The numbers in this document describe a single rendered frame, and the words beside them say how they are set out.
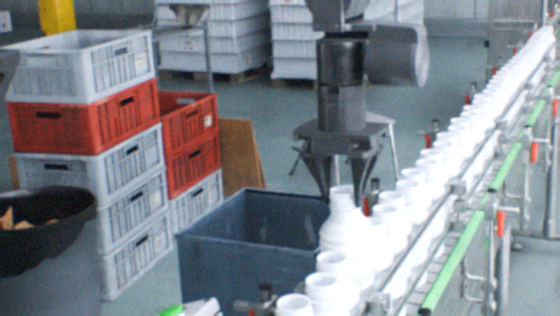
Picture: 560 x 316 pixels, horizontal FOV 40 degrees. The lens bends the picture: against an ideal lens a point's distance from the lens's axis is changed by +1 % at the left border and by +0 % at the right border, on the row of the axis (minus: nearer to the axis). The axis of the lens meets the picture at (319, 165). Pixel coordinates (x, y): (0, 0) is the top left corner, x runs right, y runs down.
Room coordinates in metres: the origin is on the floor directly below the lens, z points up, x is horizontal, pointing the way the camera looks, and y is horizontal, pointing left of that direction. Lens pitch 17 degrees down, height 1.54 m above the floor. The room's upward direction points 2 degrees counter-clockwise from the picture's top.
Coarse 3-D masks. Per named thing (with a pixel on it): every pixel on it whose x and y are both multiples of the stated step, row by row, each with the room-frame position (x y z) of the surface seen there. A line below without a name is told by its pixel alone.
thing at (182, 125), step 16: (160, 96) 4.40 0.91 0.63; (176, 96) 4.37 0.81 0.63; (192, 96) 4.33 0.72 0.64; (208, 96) 4.20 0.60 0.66; (160, 112) 4.41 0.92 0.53; (176, 112) 3.85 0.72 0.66; (192, 112) 4.34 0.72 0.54; (208, 112) 4.19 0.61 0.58; (160, 128) 3.73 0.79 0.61; (176, 128) 3.85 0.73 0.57; (192, 128) 4.01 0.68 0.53; (208, 128) 4.18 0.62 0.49; (176, 144) 3.84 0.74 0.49; (192, 144) 3.98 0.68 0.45
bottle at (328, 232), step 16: (336, 192) 0.90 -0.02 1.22; (352, 192) 0.90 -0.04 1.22; (336, 208) 0.87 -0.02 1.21; (352, 208) 0.87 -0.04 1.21; (336, 224) 0.87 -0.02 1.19; (352, 224) 0.86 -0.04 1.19; (368, 224) 0.88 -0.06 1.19; (320, 240) 0.88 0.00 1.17; (336, 240) 0.86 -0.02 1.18; (352, 240) 0.85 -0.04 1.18; (368, 240) 0.87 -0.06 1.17; (352, 256) 0.85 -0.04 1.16; (368, 256) 0.86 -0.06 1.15; (352, 272) 0.85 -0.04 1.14; (368, 272) 0.86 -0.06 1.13; (368, 288) 0.86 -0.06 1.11
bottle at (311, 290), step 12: (312, 276) 0.78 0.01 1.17; (324, 276) 0.79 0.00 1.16; (312, 288) 0.76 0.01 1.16; (324, 288) 0.75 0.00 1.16; (336, 288) 0.76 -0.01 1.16; (312, 300) 0.76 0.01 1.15; (324, 300) 0.76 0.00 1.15; (336, 300) 0.76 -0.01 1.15; (324, 312) 0.75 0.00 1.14; (336, 312) 0.76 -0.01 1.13
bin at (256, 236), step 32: (256, 192) 1.73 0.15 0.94; (288, 192) 1.70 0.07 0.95; (192, 224) 1.51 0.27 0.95; (224, 224) 1.63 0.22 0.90; (256, 224) 1.73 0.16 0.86; (288, 224) 1.70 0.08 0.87; (320, 224) 1.66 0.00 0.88; (192, 256) 1.44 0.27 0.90; (224, 256) 1.42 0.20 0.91; (256, 256) 1.39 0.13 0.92; (288, 256) 1.36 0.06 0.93; (192, 288) 1.45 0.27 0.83; (224, 288) 1.42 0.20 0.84; (256, 288) 1.39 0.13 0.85; (288, 288) 1.36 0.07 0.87
